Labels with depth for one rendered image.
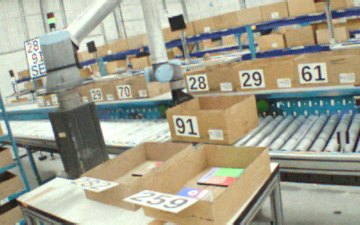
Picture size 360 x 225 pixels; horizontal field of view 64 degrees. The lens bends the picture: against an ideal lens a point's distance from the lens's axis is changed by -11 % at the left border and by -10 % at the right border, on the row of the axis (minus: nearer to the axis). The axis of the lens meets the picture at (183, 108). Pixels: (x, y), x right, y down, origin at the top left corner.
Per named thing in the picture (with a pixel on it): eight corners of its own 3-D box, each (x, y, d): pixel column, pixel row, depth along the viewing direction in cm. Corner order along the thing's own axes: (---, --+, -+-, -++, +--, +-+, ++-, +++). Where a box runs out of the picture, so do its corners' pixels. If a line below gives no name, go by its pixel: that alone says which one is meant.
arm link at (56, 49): (44, 70, 133) (36, 32, 130) (46, 70, 149) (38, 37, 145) (77, 62, 138) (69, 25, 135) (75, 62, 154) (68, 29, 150)
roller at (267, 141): (250, 159, 138) (248, 149, 137) (288, 122, 177) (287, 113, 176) (260, 160, 135) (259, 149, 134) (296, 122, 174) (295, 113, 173)
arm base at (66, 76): (61, 89, 132) (55, 67, 130) (38, 93, 142) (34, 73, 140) (92, 79, 147) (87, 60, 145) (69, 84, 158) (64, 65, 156)
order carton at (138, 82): (117, 101, 270) (113, 82, 267) (140, 93, 292) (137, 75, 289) (150, 99, 246) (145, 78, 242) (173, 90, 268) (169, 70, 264)
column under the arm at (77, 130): (84, 183, 136) (62, 112, 129) (54, 176, 151) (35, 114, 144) (123, 161, 156) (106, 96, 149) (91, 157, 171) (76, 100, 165)
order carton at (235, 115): (171, 140, 174) (164, 110, 171) (203, 123, 195) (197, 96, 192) (230, 145, 148) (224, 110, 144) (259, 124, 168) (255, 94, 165)
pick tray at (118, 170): (86, 198, 119) (78, 176, 117) (147, 161, 149) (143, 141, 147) (135, 212, 102) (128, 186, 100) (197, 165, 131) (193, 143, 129)
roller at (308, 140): (291, 162, 126) (290, 150, 125) (320, 121, 165) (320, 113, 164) (303, 162, 123) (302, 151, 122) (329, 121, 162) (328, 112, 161)
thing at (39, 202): (17, 204, 130) (15, 198, 129) (104, 158, 176) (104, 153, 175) (202, 271, 71) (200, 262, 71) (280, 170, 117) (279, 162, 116)
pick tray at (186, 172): (143, 215, 99) (135, 188, 96) (207, 167, 128) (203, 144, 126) (218, 234, 81) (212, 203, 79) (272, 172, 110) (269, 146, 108)
